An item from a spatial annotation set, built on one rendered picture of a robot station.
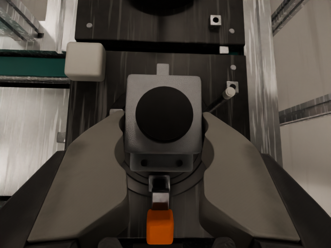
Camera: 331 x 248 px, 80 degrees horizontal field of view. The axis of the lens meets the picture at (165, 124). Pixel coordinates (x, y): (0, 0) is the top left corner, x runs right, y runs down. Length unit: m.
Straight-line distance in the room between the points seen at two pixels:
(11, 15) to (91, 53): 0.10
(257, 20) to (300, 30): 0.18
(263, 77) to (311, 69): 0.20
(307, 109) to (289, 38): 0.23
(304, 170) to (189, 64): 0.30
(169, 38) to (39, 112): 0.23
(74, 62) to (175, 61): 0.13
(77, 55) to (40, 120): 0.13
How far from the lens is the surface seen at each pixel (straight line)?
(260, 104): 0.32
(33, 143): 0.36
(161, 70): 0.16
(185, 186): 0.24
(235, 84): 0.28
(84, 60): 0.28
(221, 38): 0.32
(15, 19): 0.32
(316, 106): 0.31
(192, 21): 0.32
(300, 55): 0.51
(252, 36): 0.35
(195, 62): 0.29
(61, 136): 0.29
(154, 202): 0.17
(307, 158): 0.46
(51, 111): 0.36
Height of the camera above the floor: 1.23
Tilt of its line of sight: 81 degrees down
